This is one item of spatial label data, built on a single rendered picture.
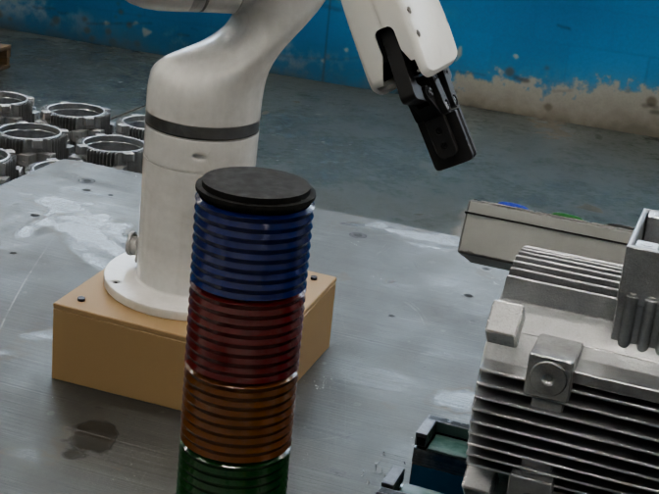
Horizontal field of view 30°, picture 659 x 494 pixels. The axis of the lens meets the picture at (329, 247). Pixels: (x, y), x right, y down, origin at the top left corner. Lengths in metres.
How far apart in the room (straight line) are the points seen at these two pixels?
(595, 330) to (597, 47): 5.64
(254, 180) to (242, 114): 0.64
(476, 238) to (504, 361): 0.27
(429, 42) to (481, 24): 5.64
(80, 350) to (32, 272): 0.33
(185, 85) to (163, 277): 0.21
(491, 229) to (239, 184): 0.53
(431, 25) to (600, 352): 0.27
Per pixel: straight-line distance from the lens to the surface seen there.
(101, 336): 1.30
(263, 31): 1.25
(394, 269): 1.73
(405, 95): 0.90
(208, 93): 1.24
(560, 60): 6.51
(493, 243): 1.11
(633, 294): 0.84
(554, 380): 0.82
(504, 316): 0.84
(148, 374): 1.29
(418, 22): 0.91
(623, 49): 6.46
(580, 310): 0.86
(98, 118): 3.44
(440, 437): 1.03
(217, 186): 0.60
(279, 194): 0.60
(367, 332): 1.51
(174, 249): 1.29
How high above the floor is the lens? 1.39
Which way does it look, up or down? 19 degrees down
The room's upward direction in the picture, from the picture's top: 6 degrees clockwise
